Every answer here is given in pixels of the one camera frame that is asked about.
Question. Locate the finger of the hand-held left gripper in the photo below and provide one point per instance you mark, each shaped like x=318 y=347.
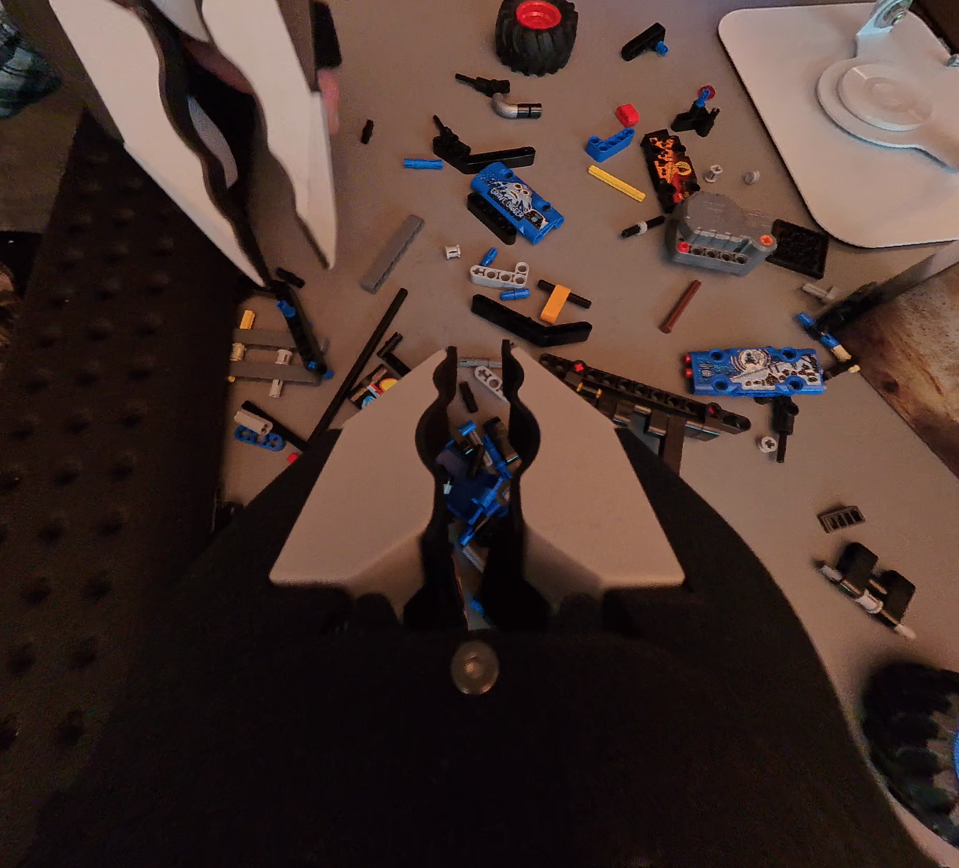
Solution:
x=277 y=74
x=135 y=74

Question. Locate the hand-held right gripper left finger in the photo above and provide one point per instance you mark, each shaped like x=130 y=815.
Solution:
x=352 y=509

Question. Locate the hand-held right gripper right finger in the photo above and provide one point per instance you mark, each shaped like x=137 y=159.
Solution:
x=607 y=509

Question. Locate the small blue toy connector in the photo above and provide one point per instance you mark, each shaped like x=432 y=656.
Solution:
x=477 y=479

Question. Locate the blue flame sticker panel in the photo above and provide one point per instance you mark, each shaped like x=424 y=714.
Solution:
x=517 y=202
x=749 y=369

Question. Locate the dark grey toy beam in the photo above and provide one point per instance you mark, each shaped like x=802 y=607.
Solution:
x=391 y=252

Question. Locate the black toy shaft orange collar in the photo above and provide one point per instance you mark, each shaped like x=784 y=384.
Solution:
x=558 y=302

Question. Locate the grey toy pull-back motor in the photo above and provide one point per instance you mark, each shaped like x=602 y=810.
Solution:
x=719 y=231

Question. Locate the grey elbow toy tube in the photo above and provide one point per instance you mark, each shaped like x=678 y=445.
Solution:
x=519 y=107

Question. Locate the white desk stand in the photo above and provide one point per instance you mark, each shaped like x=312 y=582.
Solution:
x=839 y=119

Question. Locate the person's plaid clothed body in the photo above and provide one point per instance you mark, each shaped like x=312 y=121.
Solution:
x=23 y=67

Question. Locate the grey panel colourful sticker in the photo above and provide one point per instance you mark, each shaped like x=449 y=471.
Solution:
x=378 y=389

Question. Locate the black toy chassis assembly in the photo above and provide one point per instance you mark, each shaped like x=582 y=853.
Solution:
x=645 y=392

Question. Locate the short black toy axle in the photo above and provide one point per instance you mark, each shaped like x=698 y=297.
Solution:
x=360 y=359

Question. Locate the blue toy axle pin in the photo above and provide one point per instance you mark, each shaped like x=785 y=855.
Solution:
x=423 y=164

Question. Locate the grey axle tan connectors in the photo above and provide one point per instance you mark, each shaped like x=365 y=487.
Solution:
x=262 y=354

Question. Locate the black beam blue pins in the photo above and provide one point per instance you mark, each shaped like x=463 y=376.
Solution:
x=304 y=336

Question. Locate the black toy axle pin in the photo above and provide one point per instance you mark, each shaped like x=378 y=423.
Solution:
x=480 y=83

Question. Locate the thick black toy beam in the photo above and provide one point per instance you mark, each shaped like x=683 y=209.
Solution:
x=517 y=321

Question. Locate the brown toy axle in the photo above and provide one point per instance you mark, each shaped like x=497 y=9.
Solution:
x=681 y=306

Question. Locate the black angled toy beam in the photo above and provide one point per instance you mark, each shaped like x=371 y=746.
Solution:
x=487 y=154

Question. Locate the black perforated board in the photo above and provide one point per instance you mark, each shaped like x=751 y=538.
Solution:
x=105 y=509

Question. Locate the small grey angled beam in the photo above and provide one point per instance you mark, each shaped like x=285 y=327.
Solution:
x=498 y=273

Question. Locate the black wheel red rim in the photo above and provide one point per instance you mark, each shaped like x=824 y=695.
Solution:
x=537 y=32

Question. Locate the black white toy pin cluster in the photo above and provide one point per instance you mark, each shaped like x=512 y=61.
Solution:
x=869 y=587

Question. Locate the black blue toy pin piece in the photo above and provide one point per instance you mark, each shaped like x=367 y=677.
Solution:
x=827 y=344

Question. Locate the black grille toy panel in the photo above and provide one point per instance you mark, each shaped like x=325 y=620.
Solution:
x=799 y=249

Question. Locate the yellow toy axle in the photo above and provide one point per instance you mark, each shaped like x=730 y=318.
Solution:
x=616 y=184

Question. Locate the monster truck toy set box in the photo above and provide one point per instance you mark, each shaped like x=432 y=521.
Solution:
x=914 y=374

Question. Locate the small blue toy beam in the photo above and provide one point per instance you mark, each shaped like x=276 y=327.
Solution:
x=609 y=146

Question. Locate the black panel flame sticker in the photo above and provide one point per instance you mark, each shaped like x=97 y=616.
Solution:
x=670 y=167

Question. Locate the small red toy brick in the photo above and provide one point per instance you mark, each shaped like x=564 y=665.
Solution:
x=627 y=115

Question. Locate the small black toy connector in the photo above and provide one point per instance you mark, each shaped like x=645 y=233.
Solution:
x=645 y=43

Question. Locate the black wheel blue rim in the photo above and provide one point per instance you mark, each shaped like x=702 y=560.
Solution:
x=917 y=748

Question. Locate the black toy piece red pin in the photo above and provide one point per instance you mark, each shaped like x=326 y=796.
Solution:
x=694 y=112

